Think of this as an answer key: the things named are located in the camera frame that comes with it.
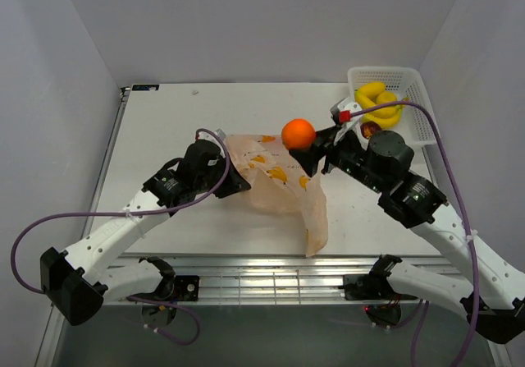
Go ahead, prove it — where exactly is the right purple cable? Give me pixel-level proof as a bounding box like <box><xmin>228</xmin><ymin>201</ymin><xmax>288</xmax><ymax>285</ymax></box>
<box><xmin>348</xmin><ymin>100</ymin><xmax>481</xmax><ymax>367</ymax></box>

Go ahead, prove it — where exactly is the yellow fake banana bunch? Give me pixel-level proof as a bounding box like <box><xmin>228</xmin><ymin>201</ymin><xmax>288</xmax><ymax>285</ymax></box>
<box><xmin>354</xmin><ymin>81</ymin><xmax>404</xmax><ymax>130</ymax></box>

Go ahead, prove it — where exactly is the red fake apple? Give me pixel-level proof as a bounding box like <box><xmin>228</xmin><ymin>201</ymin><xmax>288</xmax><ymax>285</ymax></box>
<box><xmin>360</xmin><ymin>122</ymin><xmax>382</xmax><ymax>140</ymax></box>

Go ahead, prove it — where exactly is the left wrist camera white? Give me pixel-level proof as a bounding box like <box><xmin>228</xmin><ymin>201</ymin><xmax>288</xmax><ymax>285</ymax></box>
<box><xmin>214</xmin><ymin>129</ymin><xmax>226</xmax><ymax>141</ymax></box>

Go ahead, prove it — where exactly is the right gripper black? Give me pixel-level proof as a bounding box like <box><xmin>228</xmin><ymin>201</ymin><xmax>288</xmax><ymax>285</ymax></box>
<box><xmin>290</xmin><ymin>124</ymin><xmax>386</xmax><ymax>195</ymax></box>

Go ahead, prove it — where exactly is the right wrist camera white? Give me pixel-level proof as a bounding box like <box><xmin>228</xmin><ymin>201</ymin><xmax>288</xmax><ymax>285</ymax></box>
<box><xmin>330</xmin><ymin>97</ymin><xmax>362</xmax><ymax>145</ymax></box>

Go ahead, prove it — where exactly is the white plastic basket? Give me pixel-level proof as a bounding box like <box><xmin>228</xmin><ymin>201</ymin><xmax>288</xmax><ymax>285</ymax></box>
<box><xmin>347</xmin><ymin>66</ymin><xmax>436</xmax><ymax>147</ymax></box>

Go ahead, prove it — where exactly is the orange plastic banana-print bag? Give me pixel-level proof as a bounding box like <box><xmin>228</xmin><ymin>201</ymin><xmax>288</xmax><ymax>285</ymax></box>
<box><xmin>226</xmin><ymin>135</ymin><xmax>328</xmax><ymax>257</ymax></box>

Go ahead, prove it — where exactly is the blue label sticker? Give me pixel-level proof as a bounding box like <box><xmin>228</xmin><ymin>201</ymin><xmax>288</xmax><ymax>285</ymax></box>
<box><xmin>131</xmin><ymin>84</ymin><xmax>160</xmax><ymax>91</ymax></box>

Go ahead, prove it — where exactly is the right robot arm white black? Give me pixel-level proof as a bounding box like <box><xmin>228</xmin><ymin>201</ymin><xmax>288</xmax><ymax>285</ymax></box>
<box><xmin>290</xmin><ymin>126</ymin><xmax>524</xmax><ymax>344</ymax></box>

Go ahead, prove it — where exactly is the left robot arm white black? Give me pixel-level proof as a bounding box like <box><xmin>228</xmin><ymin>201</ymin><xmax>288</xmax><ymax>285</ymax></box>
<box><xmin>40</xmin><ymin>140</ymin><xmax>251</xmax><ymax>326</ymax></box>

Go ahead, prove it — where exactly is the orange fake orange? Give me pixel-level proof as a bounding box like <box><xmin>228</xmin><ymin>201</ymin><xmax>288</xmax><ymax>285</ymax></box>
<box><xmin>281</xmin><ymin>118</ymin><xmax>317</xmax><ymax>149</ymax></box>

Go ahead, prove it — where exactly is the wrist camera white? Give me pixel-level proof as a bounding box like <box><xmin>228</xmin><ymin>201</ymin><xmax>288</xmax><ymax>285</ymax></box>
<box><xmin>330</xmin><ymin>97</ymin><xmax>362</xmax><ymax>145</ymax></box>
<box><xmin>214</xmin><ymin>129</ymin><xmax>226</xmax><ymax>141</ymax></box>

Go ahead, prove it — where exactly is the aluminium rail frame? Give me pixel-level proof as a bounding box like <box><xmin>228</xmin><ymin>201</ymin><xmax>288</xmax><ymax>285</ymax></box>
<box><xmin>158</xmin><ymin>254</ymin><xmax>378</xmax><ymax>307</ymax></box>

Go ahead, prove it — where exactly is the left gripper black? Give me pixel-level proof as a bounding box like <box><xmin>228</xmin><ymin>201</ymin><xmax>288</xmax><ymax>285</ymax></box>
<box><xmin>195</xmin><ymin>153</ymin><xmax>251</xmax><ymax>200</ymax></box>

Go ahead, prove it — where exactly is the yellow fake lemon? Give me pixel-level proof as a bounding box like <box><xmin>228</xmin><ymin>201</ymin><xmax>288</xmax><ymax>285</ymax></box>
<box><xmin>376</xmin><ymin>91</ymin><xmax>397</xmax><ymax>105</ymax></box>

